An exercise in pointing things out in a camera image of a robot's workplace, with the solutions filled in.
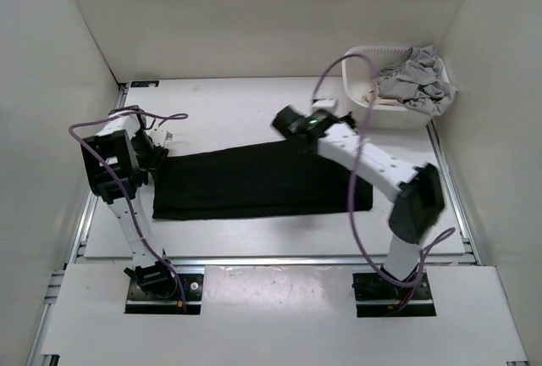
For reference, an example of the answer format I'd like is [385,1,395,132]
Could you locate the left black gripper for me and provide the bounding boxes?
[131,131,170,186]

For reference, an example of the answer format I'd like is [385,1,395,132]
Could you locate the black trousers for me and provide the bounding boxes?
[152,141,350,221]

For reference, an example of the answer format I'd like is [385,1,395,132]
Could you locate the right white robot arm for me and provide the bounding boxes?
[272,106,445,298]

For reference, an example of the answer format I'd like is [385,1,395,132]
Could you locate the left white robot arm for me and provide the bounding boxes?
[69,105,180,299]

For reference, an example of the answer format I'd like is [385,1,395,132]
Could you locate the blue black corner label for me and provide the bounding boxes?
[130,80,159,88]

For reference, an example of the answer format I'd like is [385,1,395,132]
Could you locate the beige garment in basket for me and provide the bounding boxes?
[361,79,403,107]

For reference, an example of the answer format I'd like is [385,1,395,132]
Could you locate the white plastic basket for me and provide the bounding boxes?
[341,46,451,130]

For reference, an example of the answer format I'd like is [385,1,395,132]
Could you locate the grey garment in basket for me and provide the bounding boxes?
[378,46,458,117]

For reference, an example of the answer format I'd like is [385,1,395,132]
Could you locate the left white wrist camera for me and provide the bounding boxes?
[148,129,174,147]

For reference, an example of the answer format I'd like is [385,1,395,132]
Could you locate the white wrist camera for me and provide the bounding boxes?
[148,129,174,147]
[312,97,339,113]

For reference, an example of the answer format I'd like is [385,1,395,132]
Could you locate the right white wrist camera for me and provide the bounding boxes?
[312,97,339,113]

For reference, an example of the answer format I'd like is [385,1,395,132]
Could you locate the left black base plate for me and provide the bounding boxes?
[124,273,204,315]

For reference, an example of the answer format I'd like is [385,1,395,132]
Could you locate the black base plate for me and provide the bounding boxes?
[124,273,204,315]
[351,273,437,318]

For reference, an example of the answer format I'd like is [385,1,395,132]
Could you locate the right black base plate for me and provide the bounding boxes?
[351,273,437,318]

